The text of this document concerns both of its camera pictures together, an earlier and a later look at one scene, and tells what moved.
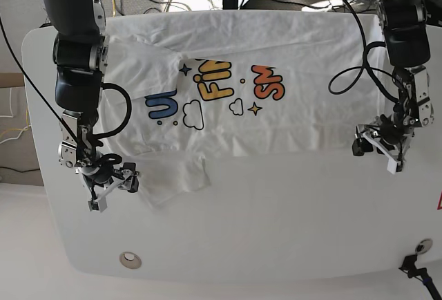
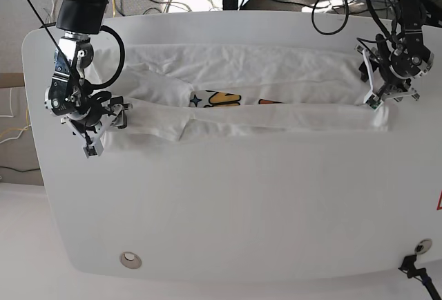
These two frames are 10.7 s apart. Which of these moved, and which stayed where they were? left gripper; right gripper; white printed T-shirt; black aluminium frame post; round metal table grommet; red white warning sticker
Moved: left gripper; right gripper; white printed T-shirt
Stayed: red white warning sticker; round metal table grommet; black aluminium frame post
